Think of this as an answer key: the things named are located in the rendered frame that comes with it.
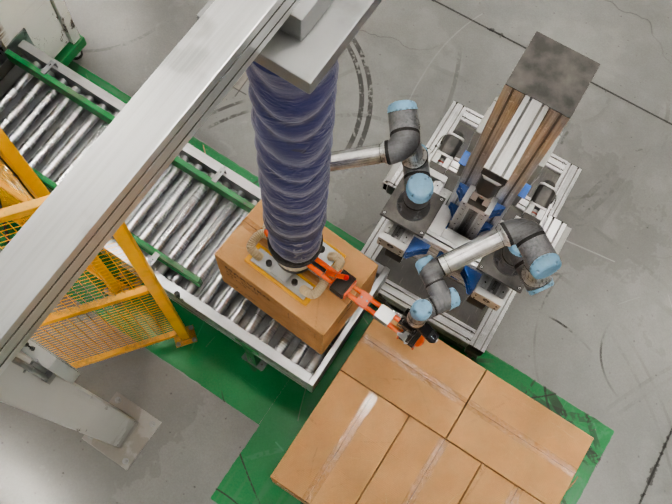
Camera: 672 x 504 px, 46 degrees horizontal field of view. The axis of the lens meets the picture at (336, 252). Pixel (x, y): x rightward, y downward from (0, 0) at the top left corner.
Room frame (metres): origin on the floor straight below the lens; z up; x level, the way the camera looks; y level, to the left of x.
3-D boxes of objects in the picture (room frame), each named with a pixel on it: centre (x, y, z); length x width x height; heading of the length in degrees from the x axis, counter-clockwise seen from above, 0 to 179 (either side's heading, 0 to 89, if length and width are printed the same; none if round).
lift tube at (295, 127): (1.06, 0.18, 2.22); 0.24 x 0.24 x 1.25
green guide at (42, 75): (1.79, 1.15, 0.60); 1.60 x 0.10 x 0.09; 65
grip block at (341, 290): (0.93, -0.05, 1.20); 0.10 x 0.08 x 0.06; 151
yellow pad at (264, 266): (0.97, 0.22, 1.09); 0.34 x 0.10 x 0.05; 61
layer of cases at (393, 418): (0.35, -0.61, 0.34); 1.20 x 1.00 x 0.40; 65
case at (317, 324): (1.05, 0.16, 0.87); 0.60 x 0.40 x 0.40; 61
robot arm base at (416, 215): (1.40, -0.31, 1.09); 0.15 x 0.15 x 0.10
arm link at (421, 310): (0.78, -0.35, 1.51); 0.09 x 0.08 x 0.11; 122
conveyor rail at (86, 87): (1.70, 0.80, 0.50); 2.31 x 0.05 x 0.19; 65
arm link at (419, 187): (1.40, -0.31, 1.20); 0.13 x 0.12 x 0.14; 12
